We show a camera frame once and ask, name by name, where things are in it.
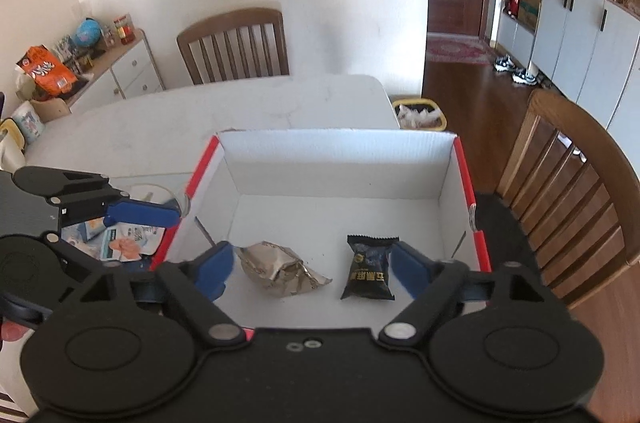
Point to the blue globe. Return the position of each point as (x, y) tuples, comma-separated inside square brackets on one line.
[(86, 32)]

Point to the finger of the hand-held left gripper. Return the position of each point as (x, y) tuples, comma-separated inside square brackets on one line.
[(142, 214), (75, 253)]

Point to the brown cardboard carton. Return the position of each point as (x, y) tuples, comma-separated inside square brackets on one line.
[(530, 3)]

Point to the pale blue snack packet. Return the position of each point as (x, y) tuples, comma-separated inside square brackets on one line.
[(82, 235)]

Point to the striped cloth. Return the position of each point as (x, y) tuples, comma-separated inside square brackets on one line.
[(10, 403)]

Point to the person's left hand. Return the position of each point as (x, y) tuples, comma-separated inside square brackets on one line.
[(11, 333)]

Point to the small red bag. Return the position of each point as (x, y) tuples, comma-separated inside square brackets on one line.
[(513, 4)]

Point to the red patterned rug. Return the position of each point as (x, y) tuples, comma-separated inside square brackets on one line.
[(457, 49)]

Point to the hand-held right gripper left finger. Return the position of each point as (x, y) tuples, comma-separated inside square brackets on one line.
[(217, 265)]

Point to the orange snack bag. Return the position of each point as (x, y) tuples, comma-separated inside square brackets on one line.
[(47, 70)]

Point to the light blue cracker packet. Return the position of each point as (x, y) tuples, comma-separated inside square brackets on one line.
[(132, 245)]

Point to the gold foil wrapper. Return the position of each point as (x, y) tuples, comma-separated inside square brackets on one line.
[(272, 268)]

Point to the red jar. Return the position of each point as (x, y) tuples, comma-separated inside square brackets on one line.
[(124, 32)]

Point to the white printed pouch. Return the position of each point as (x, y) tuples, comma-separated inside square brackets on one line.
[(27, 120)]

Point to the black snack packet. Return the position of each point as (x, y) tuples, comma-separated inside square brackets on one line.
[(367, 273)]

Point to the red and white cardboard box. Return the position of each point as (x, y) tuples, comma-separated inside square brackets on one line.
[(325, 168)]

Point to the yellow trash bin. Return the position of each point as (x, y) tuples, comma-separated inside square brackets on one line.
[(417, 102)]

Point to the white drawer cabinet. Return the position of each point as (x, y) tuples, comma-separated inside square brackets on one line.
[(135, 68)]

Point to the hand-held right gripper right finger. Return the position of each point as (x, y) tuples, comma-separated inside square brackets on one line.
[(405, 268)]

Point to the grey wall cabinet unit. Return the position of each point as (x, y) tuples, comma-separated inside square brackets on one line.
[(575, 38)]

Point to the black and white sneaker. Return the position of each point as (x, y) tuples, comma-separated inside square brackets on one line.
[(525, 76), (505, 63)]

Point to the wooden slat-back chair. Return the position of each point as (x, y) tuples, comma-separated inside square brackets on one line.
[(575, 118), (230, 20)]

